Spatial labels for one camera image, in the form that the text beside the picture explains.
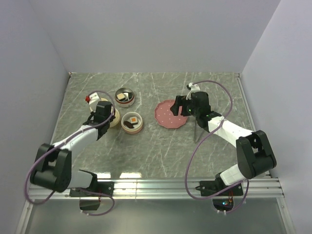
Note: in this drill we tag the cream lid with pink handle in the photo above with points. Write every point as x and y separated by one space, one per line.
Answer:
116 119

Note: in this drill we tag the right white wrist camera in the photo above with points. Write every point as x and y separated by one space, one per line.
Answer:
192 87

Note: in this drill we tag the tan sushi piece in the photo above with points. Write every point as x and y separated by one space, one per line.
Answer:
121 97

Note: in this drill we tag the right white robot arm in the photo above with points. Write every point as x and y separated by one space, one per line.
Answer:
253 150

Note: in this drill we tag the metal tongs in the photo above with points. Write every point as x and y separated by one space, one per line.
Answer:
198 133

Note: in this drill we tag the pink scalloped plate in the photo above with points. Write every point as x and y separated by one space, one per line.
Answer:
165 117

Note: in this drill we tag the orange topped sushi piece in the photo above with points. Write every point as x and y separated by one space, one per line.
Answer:
133 120

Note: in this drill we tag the aluminium mounting rail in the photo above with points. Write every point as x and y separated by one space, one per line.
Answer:
170 188

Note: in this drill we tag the dark brown food piece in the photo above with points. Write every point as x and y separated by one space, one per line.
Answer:
128 124

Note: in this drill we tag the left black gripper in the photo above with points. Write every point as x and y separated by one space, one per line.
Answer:
111 118

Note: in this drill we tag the pink lunch box tier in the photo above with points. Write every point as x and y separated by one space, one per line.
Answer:
137 127

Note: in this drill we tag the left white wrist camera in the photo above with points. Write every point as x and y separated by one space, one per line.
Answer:
92 100

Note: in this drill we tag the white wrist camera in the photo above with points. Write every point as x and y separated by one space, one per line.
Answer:
92 100
192 87

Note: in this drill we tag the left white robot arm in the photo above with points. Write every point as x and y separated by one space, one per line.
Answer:
53 165

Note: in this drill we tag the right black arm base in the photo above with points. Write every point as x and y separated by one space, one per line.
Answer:
224 200

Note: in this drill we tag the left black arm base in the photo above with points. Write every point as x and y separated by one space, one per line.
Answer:
90 198

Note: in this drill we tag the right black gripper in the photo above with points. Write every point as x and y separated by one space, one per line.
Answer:
180 101

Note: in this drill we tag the steel lunch box bowl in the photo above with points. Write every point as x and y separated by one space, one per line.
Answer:
125 103

